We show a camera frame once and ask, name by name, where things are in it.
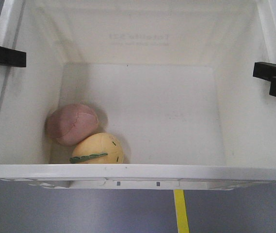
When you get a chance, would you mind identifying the white plastic tote crate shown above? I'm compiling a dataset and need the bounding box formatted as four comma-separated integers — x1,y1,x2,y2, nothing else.
0,0,276,190

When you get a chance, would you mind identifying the pink plush ball toy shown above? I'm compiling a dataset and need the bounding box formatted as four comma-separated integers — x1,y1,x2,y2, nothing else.
45,104,99,147

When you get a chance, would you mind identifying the yellow plush ball toy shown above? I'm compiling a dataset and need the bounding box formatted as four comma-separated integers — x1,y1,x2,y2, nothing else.
69,133,125,164

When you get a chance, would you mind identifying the yellow floor tape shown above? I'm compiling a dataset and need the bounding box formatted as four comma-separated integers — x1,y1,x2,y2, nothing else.
174,189,190,233

